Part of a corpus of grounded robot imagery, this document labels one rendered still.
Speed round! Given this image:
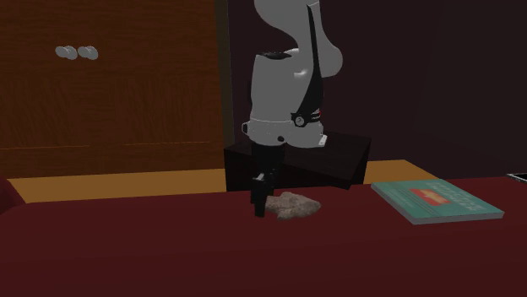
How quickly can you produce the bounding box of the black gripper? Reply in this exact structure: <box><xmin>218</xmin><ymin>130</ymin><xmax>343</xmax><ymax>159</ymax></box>
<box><xmin>251</xmin><ymin>142</ymin><xmax>286</xmax><ymax>219</ymax></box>

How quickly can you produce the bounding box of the beige lumpy rock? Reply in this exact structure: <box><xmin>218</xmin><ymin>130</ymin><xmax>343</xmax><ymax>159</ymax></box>
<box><xmin>264</xmin><ymin>191</ymin><xmax>322</xmax><ymax>221</ymax></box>

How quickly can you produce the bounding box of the dark red bed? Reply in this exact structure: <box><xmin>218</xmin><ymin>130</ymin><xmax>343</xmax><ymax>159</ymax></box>
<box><xmin>0</xmin><ymin>174</ymin><xmax>527</xmax><ymax>297</ymax></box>

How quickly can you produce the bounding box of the black robot stand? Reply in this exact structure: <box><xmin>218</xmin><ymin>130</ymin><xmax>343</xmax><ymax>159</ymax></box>
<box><xmin>223</xmin><ymin>131</ymin><xmax>372</xmax><ymax>193</ymax></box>

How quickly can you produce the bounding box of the brown wooden wardrobe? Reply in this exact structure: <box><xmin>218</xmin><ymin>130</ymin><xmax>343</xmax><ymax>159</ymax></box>
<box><xmin>0</xmin><ymin>0</ymin><xmax>225</xmax><ymax>181</ymax></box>

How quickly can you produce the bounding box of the teal book with red label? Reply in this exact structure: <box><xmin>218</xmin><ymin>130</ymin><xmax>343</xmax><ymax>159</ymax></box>
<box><xmin>370</xmin><ymin>178</ymin><xmax>506</xmax><ymax>225</ymax></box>

